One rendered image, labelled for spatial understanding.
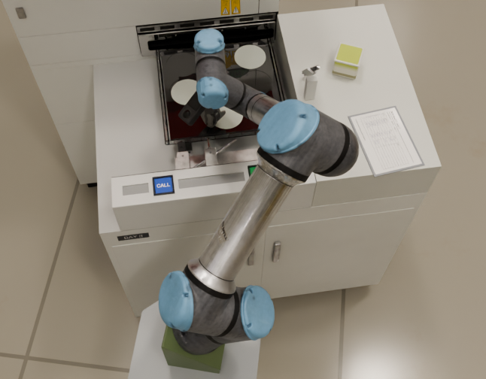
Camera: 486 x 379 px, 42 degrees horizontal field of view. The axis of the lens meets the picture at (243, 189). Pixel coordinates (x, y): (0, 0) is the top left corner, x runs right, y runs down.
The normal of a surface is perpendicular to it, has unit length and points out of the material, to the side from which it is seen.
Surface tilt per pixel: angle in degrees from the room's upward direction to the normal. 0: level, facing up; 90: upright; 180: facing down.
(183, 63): 0
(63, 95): 90
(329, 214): 90
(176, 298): 54
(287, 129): 43
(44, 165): 0
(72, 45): 90
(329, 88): 0
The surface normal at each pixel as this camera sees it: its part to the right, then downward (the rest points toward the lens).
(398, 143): 0.01, -0.50
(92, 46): 0.15, 0.86
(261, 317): 0.77, -0.22
